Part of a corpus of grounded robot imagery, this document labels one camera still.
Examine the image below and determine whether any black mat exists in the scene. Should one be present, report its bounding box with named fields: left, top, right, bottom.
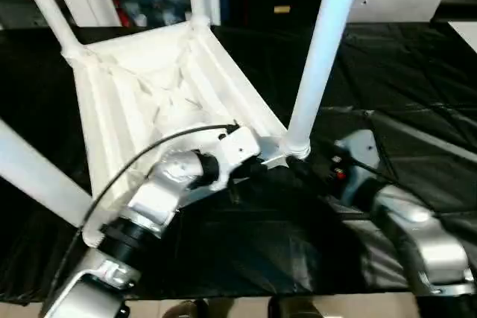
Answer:
left=0, top=22, right=477, bottom=305

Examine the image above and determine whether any dark left robot leg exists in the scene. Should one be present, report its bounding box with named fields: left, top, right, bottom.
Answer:
left=165, top=299, right=210, bottom=318

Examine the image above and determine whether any white flat panel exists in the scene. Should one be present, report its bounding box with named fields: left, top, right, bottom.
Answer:
left=446, top=20, right=477, bottom=54

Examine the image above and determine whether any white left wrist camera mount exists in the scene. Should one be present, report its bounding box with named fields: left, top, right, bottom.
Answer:
left=210, top=126, right=261, bottom=193

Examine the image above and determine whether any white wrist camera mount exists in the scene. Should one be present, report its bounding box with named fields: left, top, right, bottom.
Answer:
left=210, top=126, right=261, bottom=193
left=333, top=130, right=384, bottom=208

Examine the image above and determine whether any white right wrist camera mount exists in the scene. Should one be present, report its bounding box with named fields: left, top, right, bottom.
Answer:
left=333, top=130, right=384, bottom=208

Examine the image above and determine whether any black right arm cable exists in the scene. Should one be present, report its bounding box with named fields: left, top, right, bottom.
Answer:
left=353, top=159, right=397, bottom=182

